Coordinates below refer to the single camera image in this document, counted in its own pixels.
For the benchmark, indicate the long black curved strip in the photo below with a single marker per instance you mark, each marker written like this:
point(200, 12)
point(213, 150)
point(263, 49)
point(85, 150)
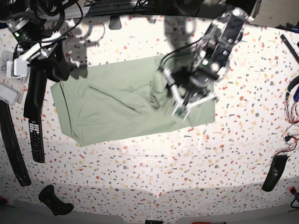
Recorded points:
point(11, 146)

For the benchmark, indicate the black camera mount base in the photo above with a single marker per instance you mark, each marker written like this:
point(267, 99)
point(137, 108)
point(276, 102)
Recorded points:
point(115, 23)

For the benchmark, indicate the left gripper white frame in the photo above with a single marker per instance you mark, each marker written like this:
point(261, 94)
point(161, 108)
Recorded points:
point(190, 88)

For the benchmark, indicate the light green T-shirt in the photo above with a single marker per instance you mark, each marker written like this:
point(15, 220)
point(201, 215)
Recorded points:
point(120, 100)

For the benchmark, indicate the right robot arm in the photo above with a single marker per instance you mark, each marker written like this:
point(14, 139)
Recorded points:
point(35, 24)

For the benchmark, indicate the black curved handle piece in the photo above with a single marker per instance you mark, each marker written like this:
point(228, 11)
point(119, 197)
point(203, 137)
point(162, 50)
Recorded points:
point(48, 197)

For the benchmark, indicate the clear plastic screw box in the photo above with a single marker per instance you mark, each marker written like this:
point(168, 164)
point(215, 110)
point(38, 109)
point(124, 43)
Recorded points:
point(11, 88)

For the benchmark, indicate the blue tool right edge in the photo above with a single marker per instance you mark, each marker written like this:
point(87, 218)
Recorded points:
point(296, 95)

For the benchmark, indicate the black TV remote control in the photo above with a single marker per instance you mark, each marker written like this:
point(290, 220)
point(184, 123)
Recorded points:
point(36, 140)

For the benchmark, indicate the red clamp tool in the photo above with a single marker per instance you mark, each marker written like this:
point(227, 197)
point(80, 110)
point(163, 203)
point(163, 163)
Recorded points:
point(294, 192)

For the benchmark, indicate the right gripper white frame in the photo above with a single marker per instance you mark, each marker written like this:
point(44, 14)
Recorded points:
point(46, 54)

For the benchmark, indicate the black curved shell right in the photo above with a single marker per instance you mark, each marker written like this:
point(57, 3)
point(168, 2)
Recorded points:
point(276, 170)

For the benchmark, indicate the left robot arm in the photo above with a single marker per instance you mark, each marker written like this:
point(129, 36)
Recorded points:
point(213, 49)

